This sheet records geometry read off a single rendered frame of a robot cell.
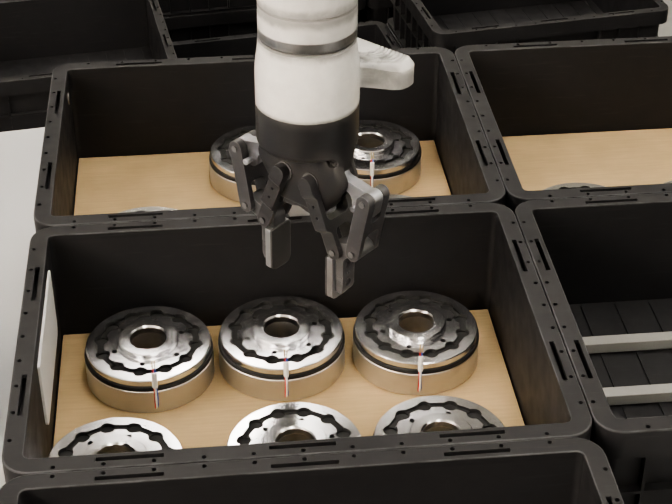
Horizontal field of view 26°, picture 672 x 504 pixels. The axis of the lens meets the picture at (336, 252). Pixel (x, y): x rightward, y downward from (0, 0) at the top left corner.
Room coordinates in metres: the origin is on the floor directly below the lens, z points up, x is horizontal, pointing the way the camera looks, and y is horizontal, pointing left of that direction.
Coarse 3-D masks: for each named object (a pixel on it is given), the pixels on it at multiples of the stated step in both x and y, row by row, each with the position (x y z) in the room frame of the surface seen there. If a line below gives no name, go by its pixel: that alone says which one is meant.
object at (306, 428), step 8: (280, 424) 0.83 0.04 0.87; (288, 424) 0.83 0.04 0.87; (296, 424) 0.83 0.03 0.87; (304, 424) 0.83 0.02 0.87; (312, 424) 0.83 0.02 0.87; (272, 432) 0.82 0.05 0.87; (280, 432) 0.82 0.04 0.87; (288, 432) 0.83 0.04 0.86; (296, 432) 0.83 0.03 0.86; (304, 432) 0.83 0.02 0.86; (312, 432) 0.82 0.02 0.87; (320, 432) 0.82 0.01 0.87; (264, 440) 0.81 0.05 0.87; (272, 440) 0.81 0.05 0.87
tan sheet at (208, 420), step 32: (352, 320) 1.01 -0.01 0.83; (480, 320) 1.01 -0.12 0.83; (64, 352) 0.97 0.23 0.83; (352, 352) 0.97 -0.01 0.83; (480, 352) 0.97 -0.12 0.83; (64, 384) 0.92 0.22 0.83; (224, 384) 0.92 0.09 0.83; (352, 384) 0.92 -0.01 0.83; (480, 384) 0.92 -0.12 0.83; (64, 416) 0.88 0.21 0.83; (96, 416) 0.88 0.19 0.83; (128, 416) 0.88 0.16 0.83; (160, 416) 0.88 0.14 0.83; (192, 416) 0.88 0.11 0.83; (224, 416) 0.88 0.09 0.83; (352, 416) 0.88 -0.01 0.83; (512, 416) 0.88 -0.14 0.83
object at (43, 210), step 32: (64, 64) 1.30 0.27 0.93; (96, 64) 1.30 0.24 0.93; (128, 64) 1.30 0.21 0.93; (160, 64) 1.30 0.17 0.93; (192, 64) 1.30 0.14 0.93; (224, 64) 1.31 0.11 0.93; (448, 64) 1.30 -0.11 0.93; (64, 96) 1.23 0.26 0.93; (480, 128) 1.17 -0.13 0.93; (480, 160) 1.11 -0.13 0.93; (64, 224) 1.01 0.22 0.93
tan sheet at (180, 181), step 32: (96, 160) 1.28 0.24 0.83; (128, 160) 1.28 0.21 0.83; (160, 160) 1.28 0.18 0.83; (192, 160) 1.28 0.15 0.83; (96, 192) 1.22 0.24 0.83; (128, 192) 1.22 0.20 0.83; (160, 192) 1.22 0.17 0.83; (192, 192) 1.22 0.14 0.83; (416, 192) 1.22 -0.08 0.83; (448, 192) 1.22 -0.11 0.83
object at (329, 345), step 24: (240, 312) 0.98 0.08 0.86; (264, 312) 0.98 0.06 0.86; (312, 312) 0.98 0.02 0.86; (240, 336) 0.95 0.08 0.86; (312, 336) 0.95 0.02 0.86; (336, 336) 0.95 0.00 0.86; (240, 360) 0.91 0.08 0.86; (264, 360) 0.92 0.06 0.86; (288, 360) 0.92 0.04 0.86; (312, 360) 0.91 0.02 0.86
